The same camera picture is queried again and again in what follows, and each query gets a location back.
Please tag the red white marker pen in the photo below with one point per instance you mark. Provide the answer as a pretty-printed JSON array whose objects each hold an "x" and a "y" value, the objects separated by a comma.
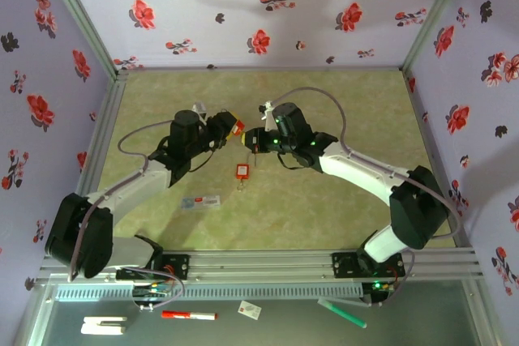
[{"x": 188, "y": 315}]

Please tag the black controller box green light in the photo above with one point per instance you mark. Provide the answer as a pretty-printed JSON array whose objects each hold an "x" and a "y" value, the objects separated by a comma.
[{"x": 377, "y": 287}]

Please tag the red key tag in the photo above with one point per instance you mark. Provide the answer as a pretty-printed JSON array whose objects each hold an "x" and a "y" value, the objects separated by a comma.
[
  {"x": 242, "y": 170},
  {"x": 241, "y": 125}
]

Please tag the small white printed card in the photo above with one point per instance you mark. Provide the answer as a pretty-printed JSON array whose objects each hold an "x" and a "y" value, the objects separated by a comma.
[{"x": 249, "y": 309}]

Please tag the green controller circuit board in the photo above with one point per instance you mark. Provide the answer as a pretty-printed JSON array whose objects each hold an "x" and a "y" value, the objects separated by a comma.
[{"x": 156, "y": 290}]

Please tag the thin aluminium back rail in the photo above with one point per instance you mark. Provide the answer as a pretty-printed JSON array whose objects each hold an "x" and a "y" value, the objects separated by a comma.
[{"x": 263, "y": 68}]

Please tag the white plastic block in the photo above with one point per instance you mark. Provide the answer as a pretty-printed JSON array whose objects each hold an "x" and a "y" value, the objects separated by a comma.
[{"x": 104, "y": 325}]

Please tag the aluminium corner post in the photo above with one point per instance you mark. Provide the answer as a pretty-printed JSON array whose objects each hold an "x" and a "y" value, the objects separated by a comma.
[
  {"x": 433, "y": 18},
  {"x": 83, "y": 18}
]

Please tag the aluminium side rail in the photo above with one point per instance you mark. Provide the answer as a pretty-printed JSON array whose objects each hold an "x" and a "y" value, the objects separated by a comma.
[
  {"x": 106, "y": 119},
  {"x": 423, "y": 119}
]

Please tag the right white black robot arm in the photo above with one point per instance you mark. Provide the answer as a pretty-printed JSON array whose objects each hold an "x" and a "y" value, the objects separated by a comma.
[{"x": 357, "y": 169}]

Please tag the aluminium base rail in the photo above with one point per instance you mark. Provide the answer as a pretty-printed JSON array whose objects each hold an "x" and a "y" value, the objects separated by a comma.
[{"x": 263, "y": 265}]

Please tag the green marker pen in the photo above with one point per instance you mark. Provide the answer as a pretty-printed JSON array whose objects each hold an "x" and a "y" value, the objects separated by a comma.
[{"x": 342, "y": 313}]

